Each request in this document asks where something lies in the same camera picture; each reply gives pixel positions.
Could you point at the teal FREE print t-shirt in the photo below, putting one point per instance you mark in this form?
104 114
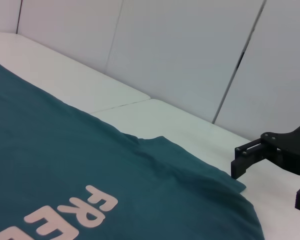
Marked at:
65 155

